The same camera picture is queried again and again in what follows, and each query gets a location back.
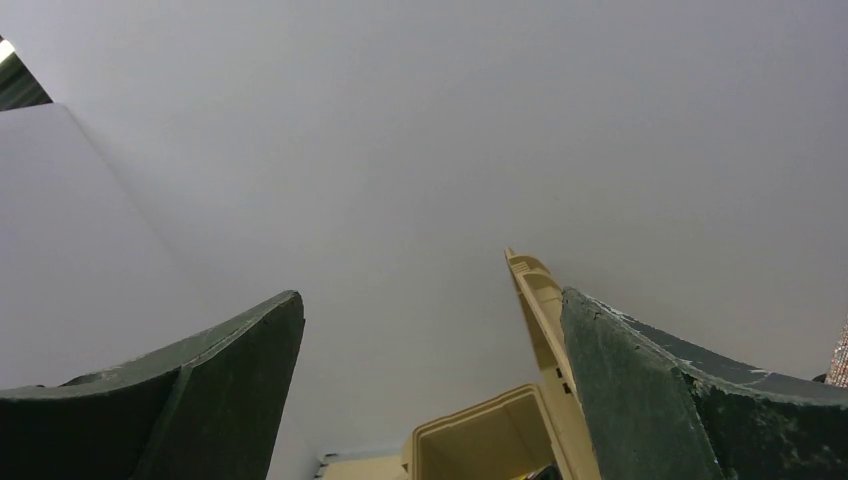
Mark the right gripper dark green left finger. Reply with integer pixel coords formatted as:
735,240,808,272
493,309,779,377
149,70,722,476
1,291,305,479

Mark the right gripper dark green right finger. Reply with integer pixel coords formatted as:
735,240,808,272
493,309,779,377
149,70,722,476
560,288,847,479

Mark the glitter silver microphone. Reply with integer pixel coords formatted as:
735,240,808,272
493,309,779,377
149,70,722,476
825,322,848,388

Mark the tan plastic toolbox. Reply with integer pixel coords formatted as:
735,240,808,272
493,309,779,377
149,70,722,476
315,249,601,479

